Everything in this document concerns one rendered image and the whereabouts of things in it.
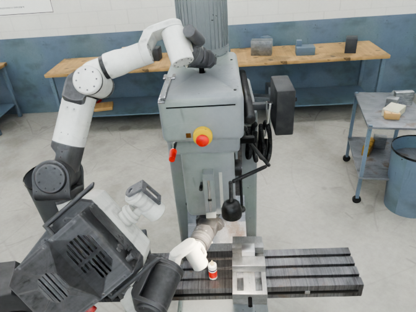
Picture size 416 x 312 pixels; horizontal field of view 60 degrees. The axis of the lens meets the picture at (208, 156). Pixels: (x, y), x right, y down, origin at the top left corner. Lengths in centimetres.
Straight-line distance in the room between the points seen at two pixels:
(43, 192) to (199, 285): 96
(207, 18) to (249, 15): 413
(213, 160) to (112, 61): 52
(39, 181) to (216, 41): 80
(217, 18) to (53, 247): 95
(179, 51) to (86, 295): 67
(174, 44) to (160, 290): 68
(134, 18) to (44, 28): 133
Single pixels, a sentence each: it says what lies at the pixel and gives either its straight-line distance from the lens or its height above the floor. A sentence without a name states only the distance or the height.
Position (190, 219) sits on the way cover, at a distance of 203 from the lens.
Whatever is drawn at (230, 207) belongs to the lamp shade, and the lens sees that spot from 124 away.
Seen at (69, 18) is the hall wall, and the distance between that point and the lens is 589.
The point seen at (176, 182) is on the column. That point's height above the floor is 116.
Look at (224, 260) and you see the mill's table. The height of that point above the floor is 90.
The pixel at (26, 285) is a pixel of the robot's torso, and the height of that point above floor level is 156.
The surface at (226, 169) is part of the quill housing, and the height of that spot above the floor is 154.
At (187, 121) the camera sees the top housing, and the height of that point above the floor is 181.
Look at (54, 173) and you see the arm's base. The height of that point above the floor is 178.
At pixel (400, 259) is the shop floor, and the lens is 335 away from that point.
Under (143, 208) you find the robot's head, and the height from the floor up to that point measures 162.
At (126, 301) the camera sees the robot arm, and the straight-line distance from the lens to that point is 131.
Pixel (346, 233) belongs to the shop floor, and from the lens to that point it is 344.
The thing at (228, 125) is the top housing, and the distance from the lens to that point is 111.
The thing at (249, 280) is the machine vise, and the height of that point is 97.
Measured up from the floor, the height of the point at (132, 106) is 23.
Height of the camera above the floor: 228
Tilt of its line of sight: 31 degrees down
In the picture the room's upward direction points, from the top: 4 degrees counter-clockwise
